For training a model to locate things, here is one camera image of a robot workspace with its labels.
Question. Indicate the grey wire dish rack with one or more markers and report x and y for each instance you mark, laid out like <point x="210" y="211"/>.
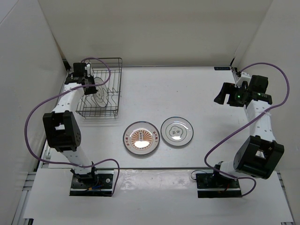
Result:
<point x="107" y="75"/>

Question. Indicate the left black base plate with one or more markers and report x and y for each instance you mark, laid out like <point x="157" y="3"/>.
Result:
<point x="102" y="186"/>

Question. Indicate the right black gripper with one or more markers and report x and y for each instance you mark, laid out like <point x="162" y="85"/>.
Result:
<point x="228" y="88"/>

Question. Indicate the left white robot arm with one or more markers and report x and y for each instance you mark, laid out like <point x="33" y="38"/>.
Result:
<point x="61" y="129"/>

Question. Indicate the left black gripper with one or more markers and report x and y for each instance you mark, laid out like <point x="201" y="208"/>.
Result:
<point x="91" y="91"/>

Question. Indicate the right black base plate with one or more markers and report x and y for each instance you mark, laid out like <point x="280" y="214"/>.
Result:
<point x="210" y="185"/>

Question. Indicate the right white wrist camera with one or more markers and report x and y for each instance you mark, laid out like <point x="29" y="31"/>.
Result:
<point x="244" y="77"/>

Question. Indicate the white plate black lettering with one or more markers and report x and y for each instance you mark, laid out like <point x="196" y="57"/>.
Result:
<point x="177" y="132"/>

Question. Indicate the orange sunburst pattern plate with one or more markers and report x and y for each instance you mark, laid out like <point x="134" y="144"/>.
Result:
<point x="141" y="138"/>

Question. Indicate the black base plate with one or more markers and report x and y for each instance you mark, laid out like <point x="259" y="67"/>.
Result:
<point x="210" y="185"/>
<point x="102" y="186"/>

